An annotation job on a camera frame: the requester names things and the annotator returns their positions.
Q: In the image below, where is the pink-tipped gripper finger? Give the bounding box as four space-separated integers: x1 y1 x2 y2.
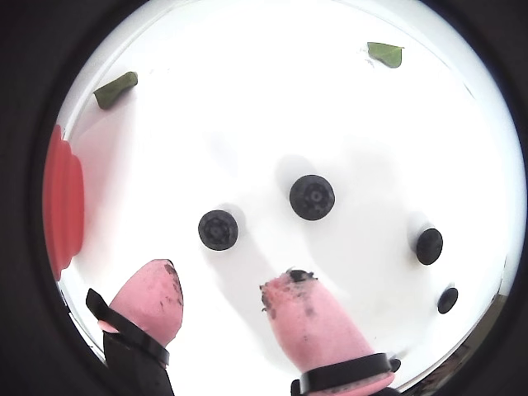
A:
258 268 396 396
85 258 186 396

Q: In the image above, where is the red collapsible silicone cup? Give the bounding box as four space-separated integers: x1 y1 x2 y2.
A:
42 123 86 281

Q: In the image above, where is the white paper sheet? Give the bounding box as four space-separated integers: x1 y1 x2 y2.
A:
57 24 512 372

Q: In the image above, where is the curled green leaf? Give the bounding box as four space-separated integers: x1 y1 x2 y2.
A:
92 71 139 111

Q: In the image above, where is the flat green leaf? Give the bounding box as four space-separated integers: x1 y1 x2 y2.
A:
365 41 404 68

